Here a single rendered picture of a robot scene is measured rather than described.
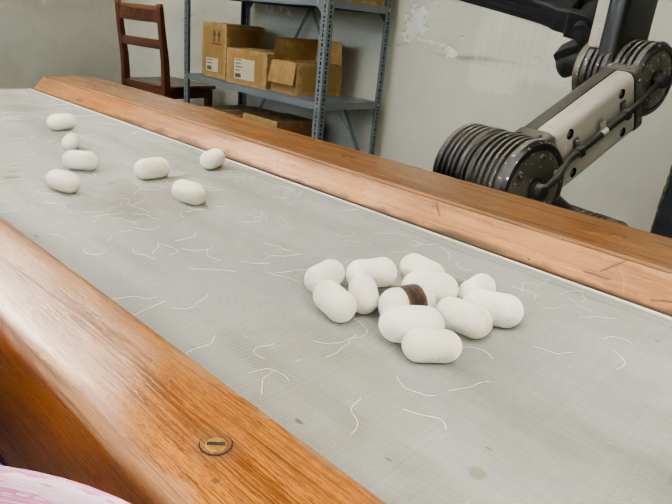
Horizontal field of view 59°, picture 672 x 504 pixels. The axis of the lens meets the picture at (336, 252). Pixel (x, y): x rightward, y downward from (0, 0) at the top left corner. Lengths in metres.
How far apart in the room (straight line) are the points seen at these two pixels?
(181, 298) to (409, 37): 2.66
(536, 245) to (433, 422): 0.25
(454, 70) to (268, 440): 2.64
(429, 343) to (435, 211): 0.25
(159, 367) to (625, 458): 0.21
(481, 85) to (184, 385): 2.55
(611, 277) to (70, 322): 0.36
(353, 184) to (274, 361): 0.32
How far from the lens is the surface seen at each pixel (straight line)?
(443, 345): 0.32
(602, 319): 0.43
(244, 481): 0.21
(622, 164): 2.50
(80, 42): 5.03
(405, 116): 2.97
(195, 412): 0.24
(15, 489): 0.21
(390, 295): 0.35
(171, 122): 0.86
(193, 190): 0.54
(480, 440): 0.28
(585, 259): 0.49
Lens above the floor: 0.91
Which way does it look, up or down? 21 degrees down
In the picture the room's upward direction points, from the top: 6 degrees clockwise
